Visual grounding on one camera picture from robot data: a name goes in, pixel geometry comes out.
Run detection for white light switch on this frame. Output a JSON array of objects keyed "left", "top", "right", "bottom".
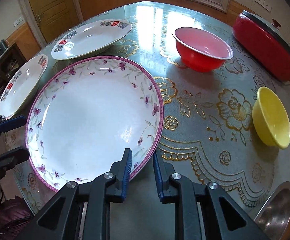
[{"left": 13, "top": 17, "right": 23, "bottom": 27}]

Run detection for yellow bowl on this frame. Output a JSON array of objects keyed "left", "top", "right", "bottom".
[{"left": 252, "top": 87, "right": 290, "bottom": 150}]

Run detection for wooden door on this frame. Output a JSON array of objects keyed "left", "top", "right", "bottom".
[{"left": 29, "top": 0, "right": 79, "bottom": 43}]

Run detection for red electric cooking pot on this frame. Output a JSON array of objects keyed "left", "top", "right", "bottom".
[{"left": 232, "top": 10, "right": 290, "bottom": 82}]

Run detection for white wall socket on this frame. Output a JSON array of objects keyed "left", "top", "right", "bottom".
[{"left": 254, "top": 0, "right": 272, "bottom": 12}]

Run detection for white plate red characters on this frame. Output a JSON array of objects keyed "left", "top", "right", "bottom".
[{"left": 0, "top": 54, "right": 48, "bottom": 120}]

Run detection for red plastic bowl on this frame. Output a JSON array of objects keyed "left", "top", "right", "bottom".
[{"left": 173, "top": 27, "right": 233, "bottom": 73}]

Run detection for large purple floral plate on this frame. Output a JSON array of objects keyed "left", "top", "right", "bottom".
[{"left": 26, "top": 56, "right": 164, "bottom": 191}]

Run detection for stainless steel bowl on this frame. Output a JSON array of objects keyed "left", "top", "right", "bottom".
[{"left": 254, "top": 181, "right": 290, "bottom": 239}]

